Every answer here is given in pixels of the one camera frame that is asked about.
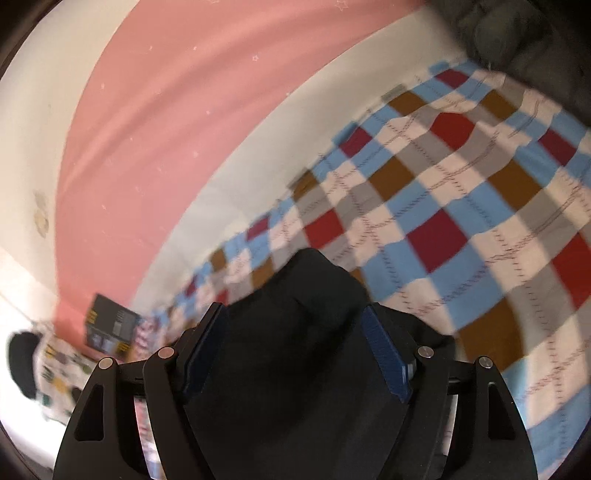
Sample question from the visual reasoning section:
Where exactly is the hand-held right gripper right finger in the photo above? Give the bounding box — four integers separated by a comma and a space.
362, 302, 539, 480

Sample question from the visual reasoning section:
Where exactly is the plaid bed sheet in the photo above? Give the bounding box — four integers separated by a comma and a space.
134, 58, 591, 480

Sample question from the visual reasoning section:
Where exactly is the pineapple print cloth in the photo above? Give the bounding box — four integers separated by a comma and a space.
34, 323, 100, 423

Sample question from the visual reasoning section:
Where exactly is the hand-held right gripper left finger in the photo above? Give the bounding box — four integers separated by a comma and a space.
52, 302, 229, 480

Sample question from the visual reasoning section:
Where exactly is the black puffer jacket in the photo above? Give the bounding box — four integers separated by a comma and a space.
503, 18, 591, 118

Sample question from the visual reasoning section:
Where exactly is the black cardboard box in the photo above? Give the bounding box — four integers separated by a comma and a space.
83, 294, 144, 361

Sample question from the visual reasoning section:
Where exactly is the dark cloth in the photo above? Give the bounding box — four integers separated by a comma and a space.
7, 331, 40, 400

